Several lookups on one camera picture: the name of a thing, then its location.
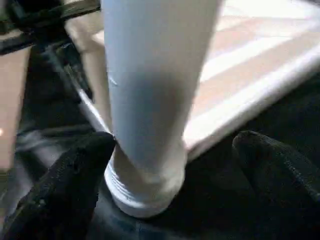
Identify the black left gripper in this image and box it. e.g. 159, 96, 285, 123
0, 0, 102, 55

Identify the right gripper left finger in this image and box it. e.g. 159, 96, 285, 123
0, 131, 117, 240

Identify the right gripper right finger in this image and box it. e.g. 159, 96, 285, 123
231, 130, 320, 240

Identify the white plastic table leg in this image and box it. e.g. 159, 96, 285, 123
100, 0, 224, 219

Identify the white plastic table top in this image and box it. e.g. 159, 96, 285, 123
65, 0, 320, 162

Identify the black work mat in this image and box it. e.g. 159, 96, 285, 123
0, 45, 320, 240

